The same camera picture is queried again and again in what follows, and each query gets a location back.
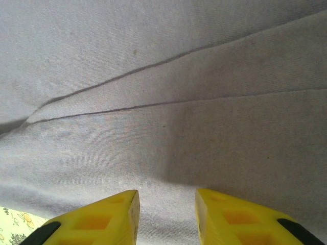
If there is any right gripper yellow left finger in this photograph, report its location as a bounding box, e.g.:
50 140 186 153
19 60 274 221
24 189 141 245

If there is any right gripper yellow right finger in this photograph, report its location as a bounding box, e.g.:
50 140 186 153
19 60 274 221
195 188 326 245

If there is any purple t-shirt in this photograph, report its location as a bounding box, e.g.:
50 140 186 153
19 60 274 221
0 0 327 245

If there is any floral table cover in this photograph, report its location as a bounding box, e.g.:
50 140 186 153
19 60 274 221
0 206 49 245

